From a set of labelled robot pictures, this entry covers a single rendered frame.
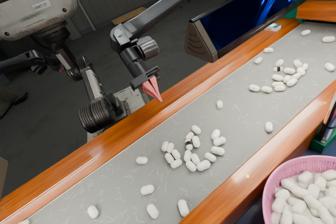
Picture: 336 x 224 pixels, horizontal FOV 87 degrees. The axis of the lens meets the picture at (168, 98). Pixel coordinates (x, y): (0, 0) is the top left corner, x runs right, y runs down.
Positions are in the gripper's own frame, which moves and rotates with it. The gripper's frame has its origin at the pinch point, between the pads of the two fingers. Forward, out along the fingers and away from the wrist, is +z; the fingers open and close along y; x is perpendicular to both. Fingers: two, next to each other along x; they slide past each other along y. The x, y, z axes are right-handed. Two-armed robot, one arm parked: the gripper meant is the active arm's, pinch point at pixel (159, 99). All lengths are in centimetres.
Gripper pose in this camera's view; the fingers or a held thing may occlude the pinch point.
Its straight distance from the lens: 56.0
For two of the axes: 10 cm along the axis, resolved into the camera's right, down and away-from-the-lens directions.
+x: -1.0, 2.9, 9.5
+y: 8.1, -5.3, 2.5
